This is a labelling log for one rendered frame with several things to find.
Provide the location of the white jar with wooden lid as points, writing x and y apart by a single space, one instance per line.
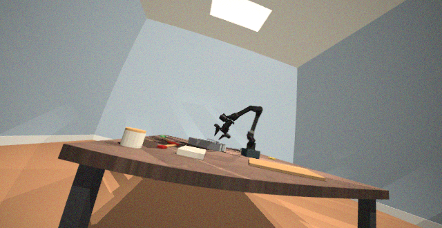
133 137

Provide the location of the light wooden cutting board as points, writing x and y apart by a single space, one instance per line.
284 169

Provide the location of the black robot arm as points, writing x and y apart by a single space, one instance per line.
227 119

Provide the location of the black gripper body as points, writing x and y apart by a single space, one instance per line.
223 129

